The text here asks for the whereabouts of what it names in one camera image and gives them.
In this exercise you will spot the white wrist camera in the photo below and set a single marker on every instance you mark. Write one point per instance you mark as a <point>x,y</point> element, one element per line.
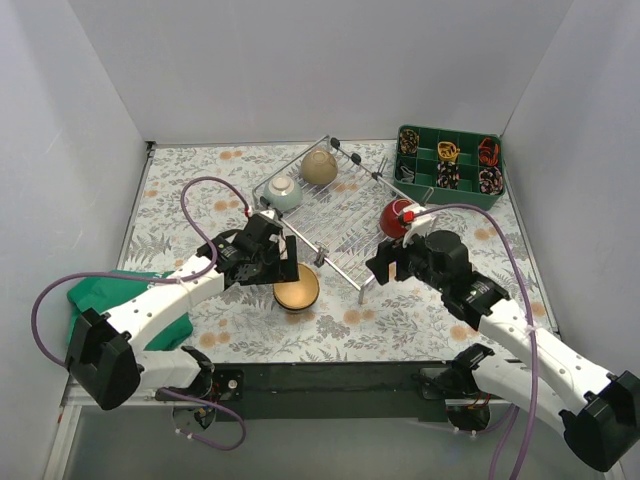
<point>273,228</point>
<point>417,221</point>

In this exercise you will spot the green divided plastic box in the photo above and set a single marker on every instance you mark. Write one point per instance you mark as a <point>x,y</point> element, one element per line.
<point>424,163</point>

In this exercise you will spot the black white floral rolled tie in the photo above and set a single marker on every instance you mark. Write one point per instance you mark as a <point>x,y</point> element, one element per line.
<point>448,175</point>

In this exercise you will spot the olive beige plain bowl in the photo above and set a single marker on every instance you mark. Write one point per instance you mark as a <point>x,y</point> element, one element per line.
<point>319,167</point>

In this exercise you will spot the grey folded socks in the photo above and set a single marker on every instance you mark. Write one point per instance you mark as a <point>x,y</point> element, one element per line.
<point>406,174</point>

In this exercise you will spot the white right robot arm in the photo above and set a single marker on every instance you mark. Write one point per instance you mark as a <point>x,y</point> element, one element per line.
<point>595,410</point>

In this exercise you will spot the pale green ribbed bowl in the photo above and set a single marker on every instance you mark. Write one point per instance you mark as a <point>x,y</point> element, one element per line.
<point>283,193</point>

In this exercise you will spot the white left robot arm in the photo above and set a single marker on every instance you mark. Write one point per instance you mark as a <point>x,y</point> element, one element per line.
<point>108,354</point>

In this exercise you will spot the silver metal dish rack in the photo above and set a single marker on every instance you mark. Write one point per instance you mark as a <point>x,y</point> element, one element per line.
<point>339,222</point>

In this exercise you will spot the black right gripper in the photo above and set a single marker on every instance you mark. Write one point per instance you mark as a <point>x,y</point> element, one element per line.
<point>382,261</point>

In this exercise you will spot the dark yellow patterned rolled tie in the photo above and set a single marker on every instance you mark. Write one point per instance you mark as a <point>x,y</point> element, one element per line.
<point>408,141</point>

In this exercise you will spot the red ceramic bowl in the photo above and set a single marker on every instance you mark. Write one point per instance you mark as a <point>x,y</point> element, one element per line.
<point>396,217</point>

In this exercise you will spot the black pink floral rolled tie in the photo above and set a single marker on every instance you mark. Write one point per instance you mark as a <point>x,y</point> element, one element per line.
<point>490,181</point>

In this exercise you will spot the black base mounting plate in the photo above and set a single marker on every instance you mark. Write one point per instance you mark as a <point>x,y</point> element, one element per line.
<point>348,390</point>

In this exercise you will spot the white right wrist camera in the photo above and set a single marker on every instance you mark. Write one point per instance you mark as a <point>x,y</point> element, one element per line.
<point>417,221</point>

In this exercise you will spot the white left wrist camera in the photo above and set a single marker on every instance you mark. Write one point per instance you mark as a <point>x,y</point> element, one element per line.
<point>273,228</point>

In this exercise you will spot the orange navy striped rolled tie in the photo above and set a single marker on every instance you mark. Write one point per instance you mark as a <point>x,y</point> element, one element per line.
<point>489,152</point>

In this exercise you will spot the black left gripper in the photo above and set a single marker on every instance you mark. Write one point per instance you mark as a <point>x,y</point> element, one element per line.
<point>290,258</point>

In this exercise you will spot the beige bowl bird motif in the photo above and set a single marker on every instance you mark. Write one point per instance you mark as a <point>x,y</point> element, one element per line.
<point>307,282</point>

